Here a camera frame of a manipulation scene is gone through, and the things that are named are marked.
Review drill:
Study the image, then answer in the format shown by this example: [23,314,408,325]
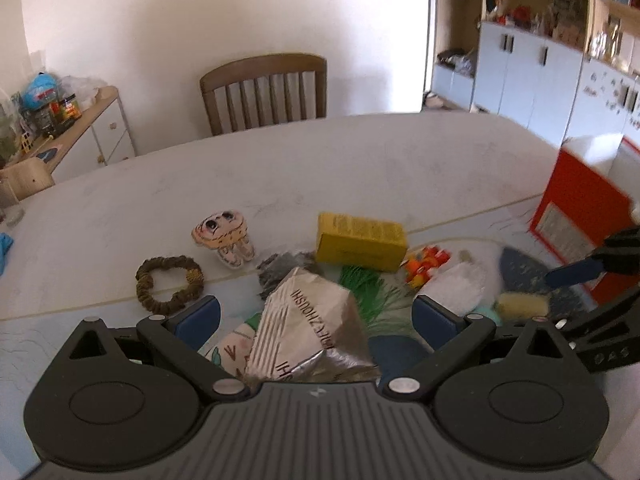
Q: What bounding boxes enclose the mint green item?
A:
[465,305,503,326]

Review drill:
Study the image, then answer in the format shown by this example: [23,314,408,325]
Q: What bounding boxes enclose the dark jars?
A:
[59,92,83,121]

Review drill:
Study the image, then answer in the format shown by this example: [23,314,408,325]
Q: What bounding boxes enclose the red cardboard box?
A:
[529,135,640,306]

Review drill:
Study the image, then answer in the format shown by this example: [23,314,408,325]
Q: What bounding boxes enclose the silver foil packet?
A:
[245,267,378,383]

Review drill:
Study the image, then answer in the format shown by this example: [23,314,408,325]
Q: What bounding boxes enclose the orange and white toy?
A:
[402,245,451,288]

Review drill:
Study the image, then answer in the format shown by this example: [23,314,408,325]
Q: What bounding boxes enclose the light blue printed table mat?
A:
[0,192,606,461]

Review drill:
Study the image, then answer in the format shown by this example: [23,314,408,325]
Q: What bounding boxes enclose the pink cartoon toy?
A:
[191,210,255,268]

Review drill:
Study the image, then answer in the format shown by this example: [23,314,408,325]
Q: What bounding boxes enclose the grey bag in cabinet niche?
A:
[435,50,478,76]

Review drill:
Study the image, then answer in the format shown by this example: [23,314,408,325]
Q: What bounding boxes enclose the green grass-like tuft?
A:
[337,265,416,336]

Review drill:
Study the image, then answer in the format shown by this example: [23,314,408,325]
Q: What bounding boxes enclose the blue cloth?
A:
[0,232,15,276]

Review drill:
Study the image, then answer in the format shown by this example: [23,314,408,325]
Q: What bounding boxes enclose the clear plastic bag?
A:
[60,75,108,111]

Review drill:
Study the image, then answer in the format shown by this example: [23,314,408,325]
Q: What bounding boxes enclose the brown scrunchie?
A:
[135,255,205,311]

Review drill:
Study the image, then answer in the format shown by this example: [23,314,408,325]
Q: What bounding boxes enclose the light wooden chair back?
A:
[0,157,56,201]

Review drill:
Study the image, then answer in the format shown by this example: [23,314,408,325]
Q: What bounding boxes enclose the brown slatted wooden chair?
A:
[200,53,328,137]

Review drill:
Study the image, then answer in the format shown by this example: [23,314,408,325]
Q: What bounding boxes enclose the white wood-topped sideboard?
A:
[30,86,137,183]

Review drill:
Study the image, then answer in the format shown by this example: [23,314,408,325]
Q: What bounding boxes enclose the white and wood wall cabinet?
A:
[430,0,640,148]

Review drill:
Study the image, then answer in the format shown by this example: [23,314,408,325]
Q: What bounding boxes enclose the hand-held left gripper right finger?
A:
[386,295,572,403]

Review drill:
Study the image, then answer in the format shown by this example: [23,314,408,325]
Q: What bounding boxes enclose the grey packet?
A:
[256,251,318,301]

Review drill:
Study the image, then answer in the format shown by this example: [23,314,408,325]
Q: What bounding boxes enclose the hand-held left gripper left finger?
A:
[67,296,249,403]

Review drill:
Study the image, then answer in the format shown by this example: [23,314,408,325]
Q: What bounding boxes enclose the yellow sponge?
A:
[495,291,551,323]

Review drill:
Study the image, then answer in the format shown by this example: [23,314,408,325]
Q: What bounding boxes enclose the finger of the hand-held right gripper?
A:
[555,295,640,375]
[545,226,640,290]

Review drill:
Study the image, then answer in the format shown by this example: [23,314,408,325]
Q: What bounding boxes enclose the white plastic bag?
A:
[422,262,488,318]

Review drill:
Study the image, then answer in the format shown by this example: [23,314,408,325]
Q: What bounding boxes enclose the yellow box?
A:
[315,211,410,272]

